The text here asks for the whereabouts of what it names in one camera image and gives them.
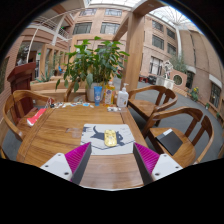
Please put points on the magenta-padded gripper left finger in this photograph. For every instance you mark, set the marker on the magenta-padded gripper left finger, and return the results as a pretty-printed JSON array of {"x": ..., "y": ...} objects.
[{"x": 58, "y": 163}]

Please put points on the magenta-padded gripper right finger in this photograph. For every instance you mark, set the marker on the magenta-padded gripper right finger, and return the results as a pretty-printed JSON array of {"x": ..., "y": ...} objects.
[{"x": 165, "y": 163}]

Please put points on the white mouse pad, dark print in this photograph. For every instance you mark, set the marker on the white mouse pad, dark print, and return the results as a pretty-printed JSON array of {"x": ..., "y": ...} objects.
[{"x": 126, "y": 148}]

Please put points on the black flat box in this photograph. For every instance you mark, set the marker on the black flat box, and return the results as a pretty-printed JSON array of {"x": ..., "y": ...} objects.
[{"x": 170, "y": 142}]

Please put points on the wooden armchair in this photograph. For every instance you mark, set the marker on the wooden armchair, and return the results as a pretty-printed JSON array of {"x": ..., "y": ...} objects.
[
  {"x": 15, "y": 100},
  {"x": 188, "y": 151},
  {"x": 145, "y": 107},
  {"x": 68, "y": 95}
]

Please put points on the red and white bag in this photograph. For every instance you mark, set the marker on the red and white bag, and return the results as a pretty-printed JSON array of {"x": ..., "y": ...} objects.
[{"x": 36, "y": 117}]

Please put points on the bunch of keys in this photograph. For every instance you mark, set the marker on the bunch of keys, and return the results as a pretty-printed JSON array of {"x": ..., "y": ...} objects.
[{"x": 50, "y": 103}]

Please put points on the small clear packet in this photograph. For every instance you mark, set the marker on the small clear packet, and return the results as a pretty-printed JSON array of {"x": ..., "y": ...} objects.
[{"x": 114, "y": 109}]

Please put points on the yellow flowering plant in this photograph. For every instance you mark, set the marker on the yellow flowering plant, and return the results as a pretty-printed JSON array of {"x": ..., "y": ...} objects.
[{"x": 195, "y": 94}]

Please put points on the white pump bottle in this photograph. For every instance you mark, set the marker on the white pump bottle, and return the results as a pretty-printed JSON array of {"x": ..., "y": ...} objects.
[{"x": 122, "y": 99}]

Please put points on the blue tube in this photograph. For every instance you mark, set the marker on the blue tube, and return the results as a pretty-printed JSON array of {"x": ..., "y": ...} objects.
[{"x": 98, "y": 96}]

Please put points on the yellow liquid bottle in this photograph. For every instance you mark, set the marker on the yellow liquid bottle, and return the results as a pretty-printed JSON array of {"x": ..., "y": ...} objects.
[{"x": 109, "y": 95}]

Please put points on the agave plant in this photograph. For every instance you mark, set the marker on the agave plant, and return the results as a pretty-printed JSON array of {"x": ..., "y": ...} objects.
[{"x": 46, "y": 76}]

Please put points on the white outdoor sculpture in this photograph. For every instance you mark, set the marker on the white outdoor sculpture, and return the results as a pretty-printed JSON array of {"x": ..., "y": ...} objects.
[{"x": 166, "y": 70}]

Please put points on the green potted plant, white pot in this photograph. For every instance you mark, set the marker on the green potted plant, white pot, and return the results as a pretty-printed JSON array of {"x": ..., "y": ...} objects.
[{"x": 96, "y": 63}]

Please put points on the dark bust statue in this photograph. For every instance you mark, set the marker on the dark bust statue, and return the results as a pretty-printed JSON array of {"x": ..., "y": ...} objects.
[{"x": 22, "y": 55}]

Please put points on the dark red wooden pedestal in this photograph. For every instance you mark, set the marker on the dark red wooden pedestal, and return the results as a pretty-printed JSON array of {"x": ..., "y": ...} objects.
[{"x": 21, "y": 80}]

